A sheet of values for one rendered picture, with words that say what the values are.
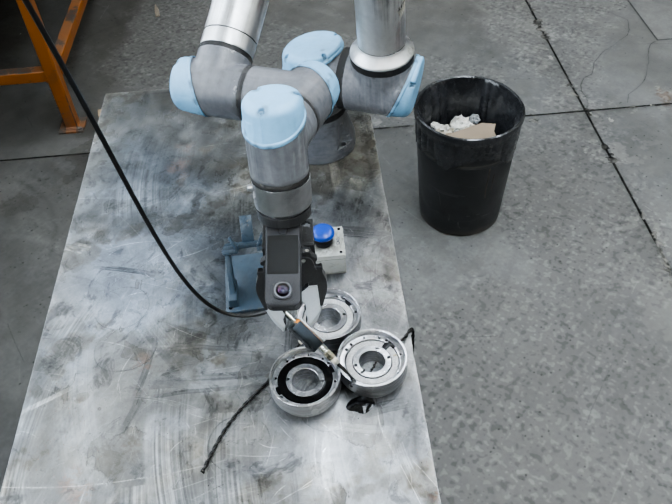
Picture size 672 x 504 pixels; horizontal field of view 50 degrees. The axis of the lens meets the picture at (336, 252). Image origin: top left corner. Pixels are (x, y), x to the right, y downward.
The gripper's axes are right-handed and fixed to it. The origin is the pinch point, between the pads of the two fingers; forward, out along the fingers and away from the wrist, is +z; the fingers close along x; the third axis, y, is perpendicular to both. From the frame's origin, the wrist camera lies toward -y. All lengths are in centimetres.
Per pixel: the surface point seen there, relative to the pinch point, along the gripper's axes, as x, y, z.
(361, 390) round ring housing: -8.8, -6.2, 7.9
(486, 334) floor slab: -50, 74, 80
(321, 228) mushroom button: -4.5, 22.3, -0.7
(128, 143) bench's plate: 35, 61, 2
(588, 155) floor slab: -104, 151, 69
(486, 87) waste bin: -59, 135, 31
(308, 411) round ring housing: -1.0, -8.9, 8.4
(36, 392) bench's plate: 40.8, 0.1, 10.2
